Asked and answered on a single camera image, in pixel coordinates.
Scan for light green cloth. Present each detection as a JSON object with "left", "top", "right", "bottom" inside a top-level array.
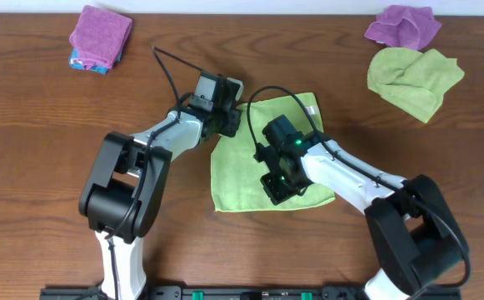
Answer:
[{"left": 211, "top": 92, "right": 336, "bottom": 213}]

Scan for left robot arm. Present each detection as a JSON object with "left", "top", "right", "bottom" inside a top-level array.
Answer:
[{"left": 78, "top": 72, "right": 243, "bottom": 299}]

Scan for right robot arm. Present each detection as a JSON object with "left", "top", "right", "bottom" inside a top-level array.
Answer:
[{"left": 256, "top": 125, "right": 471, "bottom": 299}]

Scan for folded purple cloth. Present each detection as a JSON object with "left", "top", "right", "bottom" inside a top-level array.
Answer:
[{"left": 69, "top": 5, "right": 132, "bottom": 70}]

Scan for olive green crumpled cloth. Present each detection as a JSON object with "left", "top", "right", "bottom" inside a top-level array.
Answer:
[{"left": 367, "top": 47, "right": 465, "bottom": 123}]

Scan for folded blue cloth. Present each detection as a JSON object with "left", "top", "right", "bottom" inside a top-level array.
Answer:
[{"left": 68, "top": 48, "right": 122, "bottom": 75}]

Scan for crumpled purple cloth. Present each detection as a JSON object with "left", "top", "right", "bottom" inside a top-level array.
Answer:
[{"left": 364, "top": 5, "right": 442, "bottom": 51}]

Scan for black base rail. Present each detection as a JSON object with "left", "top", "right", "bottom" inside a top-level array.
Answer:
[{"left": 39, "top": 286, "right": 462, "bottom": 300}]

